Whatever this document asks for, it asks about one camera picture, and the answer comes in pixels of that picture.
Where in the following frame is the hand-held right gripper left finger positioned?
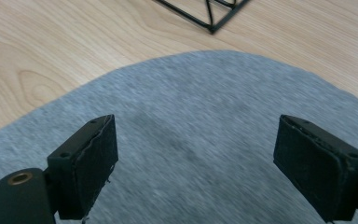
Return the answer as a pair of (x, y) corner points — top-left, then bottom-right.
(47, 114), (119, 220)

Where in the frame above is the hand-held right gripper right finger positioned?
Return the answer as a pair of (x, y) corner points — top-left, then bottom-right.
(272, 114), (358, 223)

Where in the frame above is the black wire rack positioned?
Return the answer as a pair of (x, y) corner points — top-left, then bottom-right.
(153, 0), (252, 35)

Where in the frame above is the grey cloth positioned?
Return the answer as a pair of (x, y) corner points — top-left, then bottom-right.
(0, 49), (358, 224)

